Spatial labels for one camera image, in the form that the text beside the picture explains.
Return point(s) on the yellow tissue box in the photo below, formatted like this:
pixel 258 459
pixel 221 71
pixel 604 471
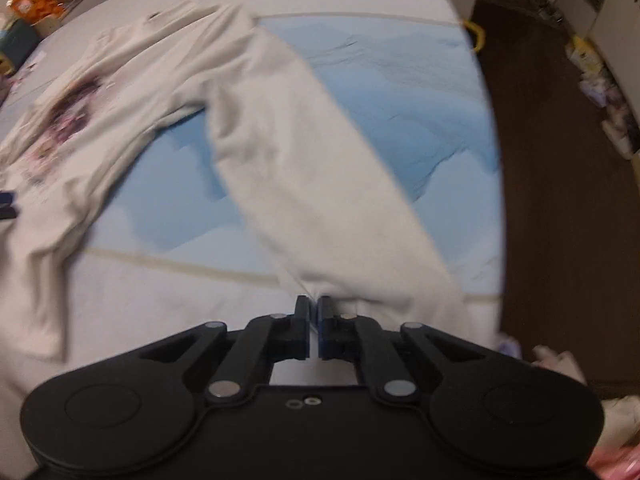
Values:
pixel 585 55

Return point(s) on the dark teal appliance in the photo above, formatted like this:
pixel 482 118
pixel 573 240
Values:
pixel 17 37

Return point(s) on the pale cloth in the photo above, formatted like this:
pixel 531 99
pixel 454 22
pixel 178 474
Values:
pixel 565 365

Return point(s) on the orange patterned bag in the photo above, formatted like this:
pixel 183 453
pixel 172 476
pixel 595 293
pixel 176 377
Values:
pixel 37 2

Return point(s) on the pink cloth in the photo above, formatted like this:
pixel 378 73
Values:
pixel 617 462

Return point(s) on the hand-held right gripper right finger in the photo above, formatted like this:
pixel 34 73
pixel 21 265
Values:
pixel 325 330

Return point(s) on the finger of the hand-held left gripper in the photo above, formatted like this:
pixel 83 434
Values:
pixel 7 210

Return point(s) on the yellow basket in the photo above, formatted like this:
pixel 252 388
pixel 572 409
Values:
pixel 477 35

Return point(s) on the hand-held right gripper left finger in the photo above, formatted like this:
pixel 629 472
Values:
pixel 302 330

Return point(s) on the white printed sweatshirt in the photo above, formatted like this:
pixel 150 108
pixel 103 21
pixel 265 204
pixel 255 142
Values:
pixel 280 150

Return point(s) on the pile of slippers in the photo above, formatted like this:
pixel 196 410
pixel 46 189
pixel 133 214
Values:
pixel 612 115

